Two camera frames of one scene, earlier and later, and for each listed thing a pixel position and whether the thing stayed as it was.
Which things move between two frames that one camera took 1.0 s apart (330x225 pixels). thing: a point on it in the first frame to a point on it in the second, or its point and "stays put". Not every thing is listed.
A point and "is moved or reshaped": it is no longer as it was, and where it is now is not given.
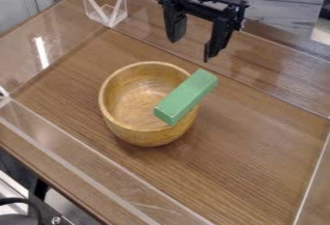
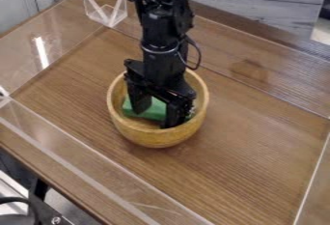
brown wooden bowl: [133, 89] is moved or reshaped
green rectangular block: [186, 97] to [157, 111]
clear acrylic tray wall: [122, 120] stays put
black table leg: [41, 188] stays put
